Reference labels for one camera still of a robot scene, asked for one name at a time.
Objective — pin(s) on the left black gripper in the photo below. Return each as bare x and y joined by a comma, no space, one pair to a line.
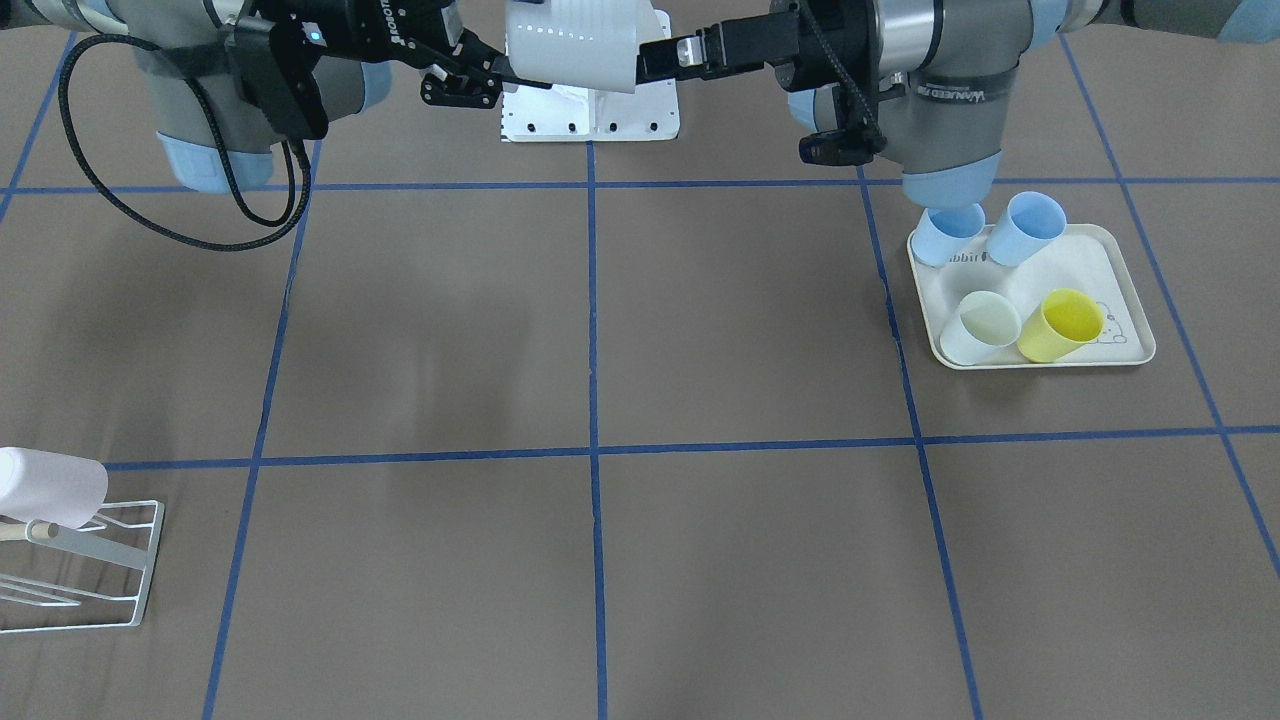
765,38

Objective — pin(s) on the white wire cup rack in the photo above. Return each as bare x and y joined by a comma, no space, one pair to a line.
100,576

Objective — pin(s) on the pink plastic cup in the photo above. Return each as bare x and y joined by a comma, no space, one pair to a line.
41,486

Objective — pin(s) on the yellow plastic cup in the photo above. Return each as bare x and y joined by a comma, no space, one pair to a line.
1064,321

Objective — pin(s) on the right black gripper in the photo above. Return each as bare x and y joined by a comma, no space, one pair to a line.
372,30

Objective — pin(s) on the grey plastic cup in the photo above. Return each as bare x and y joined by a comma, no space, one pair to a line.
586,44

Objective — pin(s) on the white pedestal column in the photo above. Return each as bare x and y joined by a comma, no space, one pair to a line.
572,114

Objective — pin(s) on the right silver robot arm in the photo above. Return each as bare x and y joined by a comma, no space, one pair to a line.
229,80

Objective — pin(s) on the cream plastic tray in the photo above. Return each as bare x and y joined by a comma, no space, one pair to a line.
1085,257

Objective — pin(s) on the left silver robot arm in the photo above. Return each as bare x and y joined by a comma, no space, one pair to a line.
924,84

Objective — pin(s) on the light blue cup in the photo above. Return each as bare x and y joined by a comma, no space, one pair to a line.
942,232
1031,222

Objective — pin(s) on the pale green cup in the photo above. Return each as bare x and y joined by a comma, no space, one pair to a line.
982,324

